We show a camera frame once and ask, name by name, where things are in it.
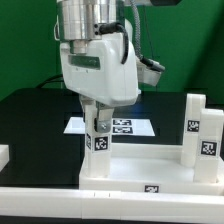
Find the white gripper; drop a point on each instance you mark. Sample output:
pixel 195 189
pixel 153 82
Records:
pixel 100 75

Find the white desk top tray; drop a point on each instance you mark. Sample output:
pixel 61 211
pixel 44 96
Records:
pixel 150 168

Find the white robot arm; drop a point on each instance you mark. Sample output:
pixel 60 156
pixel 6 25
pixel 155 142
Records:
pixel 81 21

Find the fiducial marker sheet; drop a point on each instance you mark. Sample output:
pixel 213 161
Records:
pixel 120 126

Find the white left fence block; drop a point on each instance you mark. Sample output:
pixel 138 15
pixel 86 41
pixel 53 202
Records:
pixel 4 156

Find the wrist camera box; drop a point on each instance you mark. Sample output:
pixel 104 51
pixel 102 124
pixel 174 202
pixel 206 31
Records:
pixel 149 74

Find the white front fence rail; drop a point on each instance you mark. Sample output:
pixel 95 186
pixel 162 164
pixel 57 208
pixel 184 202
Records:
pixel 114 205

